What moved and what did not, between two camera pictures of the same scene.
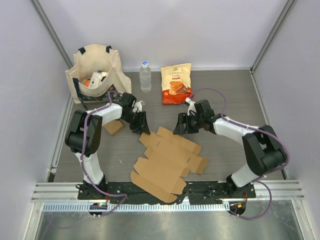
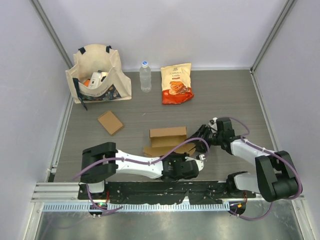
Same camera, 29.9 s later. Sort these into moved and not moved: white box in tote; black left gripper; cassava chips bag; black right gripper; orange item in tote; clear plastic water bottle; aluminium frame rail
Moved: black left gripper; black right gripper
Not moved: white box in tote; aluminium frame rail; cassava chips bag; orange item in tote; clear plastic water bottle
